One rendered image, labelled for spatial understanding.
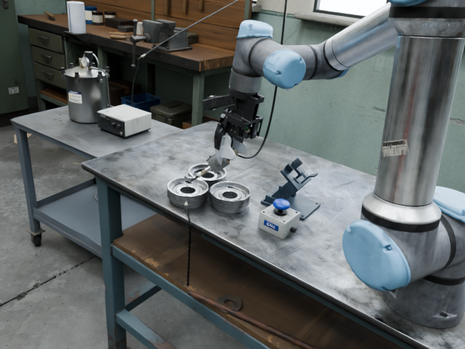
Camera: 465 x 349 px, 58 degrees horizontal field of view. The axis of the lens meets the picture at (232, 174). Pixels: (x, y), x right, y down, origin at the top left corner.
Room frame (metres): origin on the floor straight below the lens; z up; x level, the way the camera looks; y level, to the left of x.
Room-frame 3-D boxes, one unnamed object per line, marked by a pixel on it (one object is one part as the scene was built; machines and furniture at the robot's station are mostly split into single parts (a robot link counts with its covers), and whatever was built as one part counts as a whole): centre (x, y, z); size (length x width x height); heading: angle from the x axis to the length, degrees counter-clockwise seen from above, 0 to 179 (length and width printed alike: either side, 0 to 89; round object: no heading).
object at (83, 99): (1.77, 0.59, 0.83); 0.41 x 0.19 x 0.30; 58
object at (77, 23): (3.02, 1.16, 0.96); 0.12 x 0.11 x 0.20; 144
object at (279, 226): (0.85, -0.12, 0.82); 0.08 x 0.07 x 0.05; 54
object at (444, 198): (0.64, -0.38, 0.97); 0.13 x 0.12 x 0.14; 122
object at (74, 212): (1.75, 0.62, 0.34); 0.67 x 0.46 x 0.68; 58
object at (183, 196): (0.95, 0.11, 0.82); 0.10 x 0.10 x 0.04
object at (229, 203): (0.94, 0.00, 0.82); 0.10 x 0.10 x 0.04
